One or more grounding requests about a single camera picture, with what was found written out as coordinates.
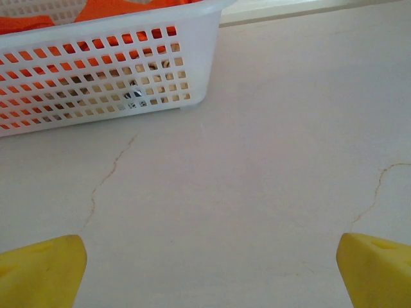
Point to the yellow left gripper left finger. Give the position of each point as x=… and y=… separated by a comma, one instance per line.
x=38, y=272

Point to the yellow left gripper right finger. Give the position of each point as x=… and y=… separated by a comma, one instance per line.
x=375, y=276

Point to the orange t-shirt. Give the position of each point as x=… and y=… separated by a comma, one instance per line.
x=106, y=9

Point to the beige t-shirt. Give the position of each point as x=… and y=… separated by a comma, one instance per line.
x=140, y=68

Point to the white plastic laundry basket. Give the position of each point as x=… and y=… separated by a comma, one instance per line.
x=199, y=64

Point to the cream table edge rail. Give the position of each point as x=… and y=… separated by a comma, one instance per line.
x=289, y=11

